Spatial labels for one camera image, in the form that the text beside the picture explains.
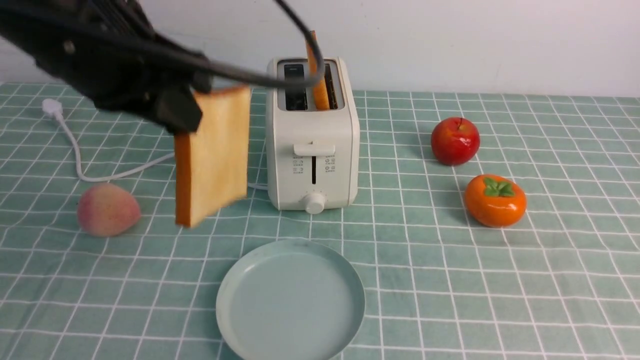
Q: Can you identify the green checkered tablecloth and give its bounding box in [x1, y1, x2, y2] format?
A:
[0, 82, 640, 360]

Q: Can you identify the white power cord with plug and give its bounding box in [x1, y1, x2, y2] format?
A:
[41, 99, 269, 192]

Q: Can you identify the pink peach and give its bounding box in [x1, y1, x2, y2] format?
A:
[77, 183, 141, 238]

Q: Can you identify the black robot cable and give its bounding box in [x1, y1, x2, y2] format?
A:
[0, 0, 326, 91]

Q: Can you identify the white two-slot toaster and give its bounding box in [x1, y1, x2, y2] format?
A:
[265, 57, 361, 215]

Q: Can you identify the light blue round plate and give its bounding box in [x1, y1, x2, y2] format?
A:
[215, 239, 366, 360]

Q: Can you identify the orange persimmon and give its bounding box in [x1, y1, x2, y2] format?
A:
[463, 174, 528, 228]

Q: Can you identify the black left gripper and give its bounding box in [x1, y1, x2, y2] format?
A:
[1, 0, 212, 133]

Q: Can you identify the red apple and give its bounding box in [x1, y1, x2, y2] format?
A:
[430, 117, 481, 167]

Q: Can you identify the toast slice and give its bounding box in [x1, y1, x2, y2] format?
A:
[306, 42, 330, 111]
[174, 86, 252, 228]

